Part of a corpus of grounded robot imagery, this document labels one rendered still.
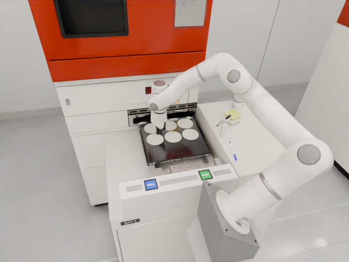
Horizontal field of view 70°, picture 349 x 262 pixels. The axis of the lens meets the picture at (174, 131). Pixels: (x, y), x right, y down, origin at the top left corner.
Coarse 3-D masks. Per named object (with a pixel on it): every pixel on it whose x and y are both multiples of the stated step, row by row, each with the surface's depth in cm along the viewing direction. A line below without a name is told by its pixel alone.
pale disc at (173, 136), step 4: (168, 132) 149; (172, 132) 149; (176, 132) 149; (168, 136) 146; (172, 136) 146; (176, 136) 146; (180, 136) 146; (168, 140) 143; (172, 140) 143; (176, 140) 143
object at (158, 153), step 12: (168, 120) 158; (192, 120) 159; (144, 132) 148; (180, 132) 149; (168, 144) 140; (180, 144) 141; (192, 144) 142; (204, 144) 142; (156, 156) 133; (168, 156) 133; (180, 156) 133
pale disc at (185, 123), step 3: (180, 120) 158; (183, 120) 158; (186, 120) 159; (189, 120) 159; (180, 123) 156; (183, 123) 156; (186, 123) 156; (189, 123) 156; (192, 123) 156; (180, 126) 153; (183, 126) 153; (186, 126) 154; (189, 126) 154
